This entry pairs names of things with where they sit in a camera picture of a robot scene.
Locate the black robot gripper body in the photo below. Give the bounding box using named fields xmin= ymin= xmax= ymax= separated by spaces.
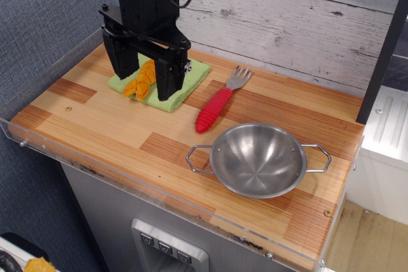
xmin=99 ymin=0 xmax=191 ymax=58

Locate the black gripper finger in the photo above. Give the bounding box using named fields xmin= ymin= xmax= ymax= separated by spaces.
xmin=155 ymin=49 xmax=191 ymax=101
xmin=103 ymin=29 xmax=139 ymax=80

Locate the red handled metal fork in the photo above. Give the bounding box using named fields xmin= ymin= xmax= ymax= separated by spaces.
xmin=195 ymin=66 xmax=253 ymax=134

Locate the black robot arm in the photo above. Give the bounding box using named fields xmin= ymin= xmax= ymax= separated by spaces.
xmin=99 ymin=0 xmax=191 ymax=101

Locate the green folded rag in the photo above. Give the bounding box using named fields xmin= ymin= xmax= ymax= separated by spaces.
xmin=108 ymin=55 xmax=211 ymax=112

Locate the orange plush shrimp toy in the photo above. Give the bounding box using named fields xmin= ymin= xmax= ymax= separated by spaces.
xmin=122 ymin=59 xmax=156 ymax=101

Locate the clear acrylic table guard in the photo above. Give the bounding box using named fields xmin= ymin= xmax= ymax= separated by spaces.
xmin=2 ymin=31 xmax=363 ymax=271

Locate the grey toy fridge cabinet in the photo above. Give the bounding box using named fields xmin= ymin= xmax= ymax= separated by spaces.
xmin=62 ymin=165 xmax=288 ymax=271

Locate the silver dispenser button panel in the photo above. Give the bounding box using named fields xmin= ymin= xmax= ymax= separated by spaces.
xmin=131 ymin=218 xmax=210 ymax=271

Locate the white toy sink unit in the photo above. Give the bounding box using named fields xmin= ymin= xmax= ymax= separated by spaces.
xmin=345 ymin=86 xmax=407 ymax=224

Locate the stainless steel two-handled bowl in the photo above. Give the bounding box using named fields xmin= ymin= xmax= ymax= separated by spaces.
xmin=186 ymin=122 xmax=332 ymax=199

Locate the dark right vertical post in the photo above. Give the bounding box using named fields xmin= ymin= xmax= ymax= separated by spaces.
xmin=356 ymin=0 xmax=407 ymax=124

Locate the black corrugated hose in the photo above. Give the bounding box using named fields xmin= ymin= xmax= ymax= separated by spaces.
xmin=0 ymin=250 xmax=20 ymax=272

